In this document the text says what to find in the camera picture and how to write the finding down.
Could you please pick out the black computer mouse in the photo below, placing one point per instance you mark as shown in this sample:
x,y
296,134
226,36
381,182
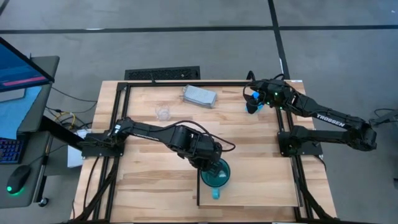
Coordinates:
x,y
18,179

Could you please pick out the large teal enamel mug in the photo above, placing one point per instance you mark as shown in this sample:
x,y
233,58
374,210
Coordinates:
x,y
216,183

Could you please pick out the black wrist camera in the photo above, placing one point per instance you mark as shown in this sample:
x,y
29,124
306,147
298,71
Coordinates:
x,y
273,87
207,148

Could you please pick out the small blue mug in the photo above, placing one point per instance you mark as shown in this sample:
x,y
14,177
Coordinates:
x,y
260,109

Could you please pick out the grey folded cloth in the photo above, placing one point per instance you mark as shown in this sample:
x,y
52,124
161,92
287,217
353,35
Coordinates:
x,y
199,96

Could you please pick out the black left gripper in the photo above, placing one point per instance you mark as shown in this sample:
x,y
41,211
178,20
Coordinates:
x,y
205,158

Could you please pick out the black floor vent grille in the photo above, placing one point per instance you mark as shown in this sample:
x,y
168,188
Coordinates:
x,y
161,74

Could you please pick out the computer monitor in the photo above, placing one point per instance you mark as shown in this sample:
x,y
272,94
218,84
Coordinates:
x,y
18,68

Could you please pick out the black aluminium table frame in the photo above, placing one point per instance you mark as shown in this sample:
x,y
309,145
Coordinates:
x,y
119,102

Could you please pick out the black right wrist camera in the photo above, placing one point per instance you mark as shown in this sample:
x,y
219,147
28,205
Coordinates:
x,y
273,87

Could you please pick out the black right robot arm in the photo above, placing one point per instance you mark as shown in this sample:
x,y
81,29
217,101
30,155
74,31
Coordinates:
x,y
329,119

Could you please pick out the grey stand foot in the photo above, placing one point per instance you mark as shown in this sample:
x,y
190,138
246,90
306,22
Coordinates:
x,y
387,117

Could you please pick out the grey side desk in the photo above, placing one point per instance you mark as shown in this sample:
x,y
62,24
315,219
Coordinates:
x,y
37,112

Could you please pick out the desk caster wheel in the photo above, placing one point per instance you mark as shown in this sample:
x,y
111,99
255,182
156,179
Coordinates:
x,y
43,202

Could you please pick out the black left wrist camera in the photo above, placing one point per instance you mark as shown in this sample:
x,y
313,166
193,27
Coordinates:
x,y
207,148

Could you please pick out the white paper sheet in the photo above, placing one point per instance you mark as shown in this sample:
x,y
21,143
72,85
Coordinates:
x,y
74,155

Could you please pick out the backlit black keyboard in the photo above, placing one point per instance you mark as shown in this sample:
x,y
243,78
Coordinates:
x,y
11,151

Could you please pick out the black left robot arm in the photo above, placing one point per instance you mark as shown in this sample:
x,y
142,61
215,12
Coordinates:
x,y
146,129

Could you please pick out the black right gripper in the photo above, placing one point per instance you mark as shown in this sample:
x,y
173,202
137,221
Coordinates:
x,y
276,99

